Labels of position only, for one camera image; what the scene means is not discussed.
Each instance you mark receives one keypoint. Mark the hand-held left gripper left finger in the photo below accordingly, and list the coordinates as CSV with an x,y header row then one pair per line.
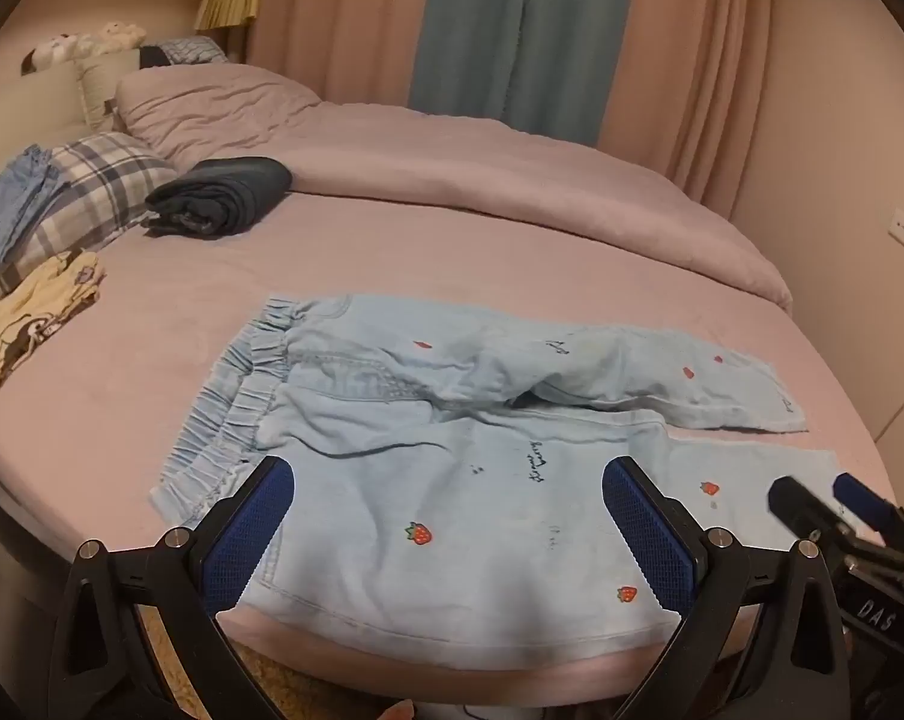
x,y
246,532

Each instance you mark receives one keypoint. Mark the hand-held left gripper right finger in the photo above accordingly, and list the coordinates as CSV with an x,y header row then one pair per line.
x,y
651,540

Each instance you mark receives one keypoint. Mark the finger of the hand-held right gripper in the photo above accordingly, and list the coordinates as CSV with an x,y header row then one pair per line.
x,y
861,496
793,502

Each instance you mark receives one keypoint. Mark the light blue strawberry pants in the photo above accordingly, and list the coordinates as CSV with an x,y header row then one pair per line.
x,y
459,510

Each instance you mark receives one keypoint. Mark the bed with pink sheet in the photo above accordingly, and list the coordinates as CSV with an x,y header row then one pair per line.
x,y
159,330

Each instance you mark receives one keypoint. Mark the yellow printed garment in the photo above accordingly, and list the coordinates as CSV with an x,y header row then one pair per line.
x,y
24,322

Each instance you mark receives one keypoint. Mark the dark folded clothing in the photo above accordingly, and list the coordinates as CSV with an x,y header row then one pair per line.
x,y
227,195

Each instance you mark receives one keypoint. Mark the plaid pillow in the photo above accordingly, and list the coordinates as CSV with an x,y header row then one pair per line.
x,y
99,180

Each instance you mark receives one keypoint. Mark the blue folded garment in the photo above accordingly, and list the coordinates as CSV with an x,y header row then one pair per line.
x,y
9,202

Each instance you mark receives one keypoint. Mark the pink duvet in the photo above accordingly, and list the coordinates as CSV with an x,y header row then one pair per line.
x,y
459,172

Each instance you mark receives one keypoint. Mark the pink curtain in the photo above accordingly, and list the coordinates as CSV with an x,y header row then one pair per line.
x,y
684,52
332,15

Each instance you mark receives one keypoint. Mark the cream pillow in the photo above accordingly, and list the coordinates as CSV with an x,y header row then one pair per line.
x,y
103,90

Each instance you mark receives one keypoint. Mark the blue striped pillow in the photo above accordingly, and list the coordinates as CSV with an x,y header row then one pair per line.
x,y
193,51

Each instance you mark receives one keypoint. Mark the white plush toy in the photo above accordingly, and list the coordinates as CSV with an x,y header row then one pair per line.
x,y
58,49
120,36

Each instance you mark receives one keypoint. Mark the blue curtain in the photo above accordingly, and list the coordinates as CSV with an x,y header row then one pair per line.
x,y
512,30

